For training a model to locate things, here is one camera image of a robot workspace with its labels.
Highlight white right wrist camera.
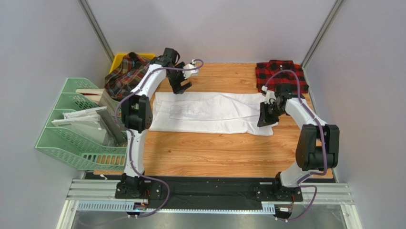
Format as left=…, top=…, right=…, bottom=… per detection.
left=261, top=90, right=276, bottom=104

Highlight left aluminium corner post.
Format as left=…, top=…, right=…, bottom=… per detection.
left=77, top=0, right=115, bottom=63

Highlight aluminium corner post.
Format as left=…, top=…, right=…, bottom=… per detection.
left=301, top=0, right=345, bottom=69
left=77, top=0, right=115, bottom=63

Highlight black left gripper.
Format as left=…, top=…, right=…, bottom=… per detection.
left=167, top=62, right=192, bottom=94

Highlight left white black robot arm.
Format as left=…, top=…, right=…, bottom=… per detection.
left=115, top=48, right=203, bottom=199

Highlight right aluminium corner post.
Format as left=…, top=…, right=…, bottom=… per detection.
left=301, top=0, right=345, bottom=69

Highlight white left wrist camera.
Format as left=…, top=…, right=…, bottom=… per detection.
left=183, top=62, right=199, bottom=79

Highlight red black plaid folded shirt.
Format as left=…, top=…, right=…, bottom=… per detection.
left=255, top=60, right=309, bottom=94

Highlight aluminium rail frame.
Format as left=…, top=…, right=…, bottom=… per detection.
left=57, top=177, right=362, bottom=229

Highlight white long sleeve shirt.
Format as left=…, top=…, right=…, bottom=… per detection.
left=150, top=92, right=273, bottom=136

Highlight papers in file rack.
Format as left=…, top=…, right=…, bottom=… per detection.
left=51, top=89, right=126, bottom=146

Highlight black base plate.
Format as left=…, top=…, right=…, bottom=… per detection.
left=84, top=172, right=304, bottom=210

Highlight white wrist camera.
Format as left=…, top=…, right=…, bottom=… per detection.
left=261, top=90, right=276, bottom=104
left=183, top=62, right=199, bottom=79

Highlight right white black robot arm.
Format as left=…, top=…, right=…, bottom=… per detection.
left=257, top=83, right=340, bottom=201

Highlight green mesh file rack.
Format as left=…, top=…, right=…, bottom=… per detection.
left=35, top=78, right=126, bottom=171

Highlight multicolour plaid shirt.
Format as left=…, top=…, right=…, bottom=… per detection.
left=104, top=52, right=151, bottom=101

